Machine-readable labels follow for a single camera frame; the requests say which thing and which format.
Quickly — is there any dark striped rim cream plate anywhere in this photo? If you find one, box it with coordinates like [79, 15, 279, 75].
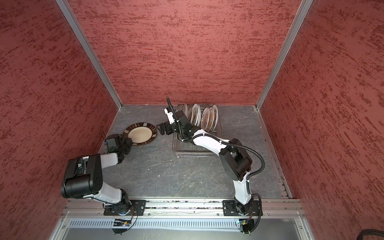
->
[123, 122, 157, 146]

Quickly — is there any white ribbed plate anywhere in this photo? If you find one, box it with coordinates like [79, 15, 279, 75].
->
[183, 104, 189, 116]

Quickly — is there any white watermelon pattern plate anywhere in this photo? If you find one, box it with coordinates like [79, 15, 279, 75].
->
[191, 104, 201, 126]

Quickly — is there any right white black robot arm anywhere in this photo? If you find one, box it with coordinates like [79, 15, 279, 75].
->
[157, 107, 266, 216]

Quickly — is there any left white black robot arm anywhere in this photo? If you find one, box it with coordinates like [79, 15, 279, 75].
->
[61, 134, 133, 216]

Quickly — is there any brown patterned plate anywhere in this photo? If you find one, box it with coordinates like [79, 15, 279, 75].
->
[200, 107, 210, 130]

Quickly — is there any rightmost patterned plate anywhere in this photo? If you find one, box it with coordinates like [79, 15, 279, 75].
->
[209, 104, 218, 132]

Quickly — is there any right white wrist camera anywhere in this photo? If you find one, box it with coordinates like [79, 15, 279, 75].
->
[164, 108, 175, 125]

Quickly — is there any right black corrugated cable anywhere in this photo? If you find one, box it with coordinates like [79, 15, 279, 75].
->
[165, 96, 266, 233]

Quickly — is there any wire dish rack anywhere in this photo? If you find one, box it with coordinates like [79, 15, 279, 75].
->
[172, 103, 225, 158]

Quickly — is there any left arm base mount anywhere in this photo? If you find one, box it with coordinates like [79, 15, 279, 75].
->
[104, 200, 147, 217]

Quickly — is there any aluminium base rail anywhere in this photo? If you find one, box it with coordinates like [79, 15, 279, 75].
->
[60, 198, 307, 219]

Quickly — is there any white perforated cable duct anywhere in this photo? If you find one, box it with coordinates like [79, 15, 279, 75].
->
[68, 218, 240, 231]

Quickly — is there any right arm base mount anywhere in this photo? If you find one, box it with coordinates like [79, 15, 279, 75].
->
[222, 199, 263, 216]

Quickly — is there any left aluminium corner post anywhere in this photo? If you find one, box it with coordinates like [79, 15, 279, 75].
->
[56, 0, 124, 110]

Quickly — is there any aluminium corner post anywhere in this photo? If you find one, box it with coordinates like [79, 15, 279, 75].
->
[256, 0, 313, 111]
[56, 0, 124, 110]

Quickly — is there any right aluminium corner post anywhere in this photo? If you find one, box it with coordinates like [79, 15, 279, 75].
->
[256, 0, 313, 111]

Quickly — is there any black hose bottom corner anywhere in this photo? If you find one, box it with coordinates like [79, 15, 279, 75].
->
[356, 228, 384, 240]

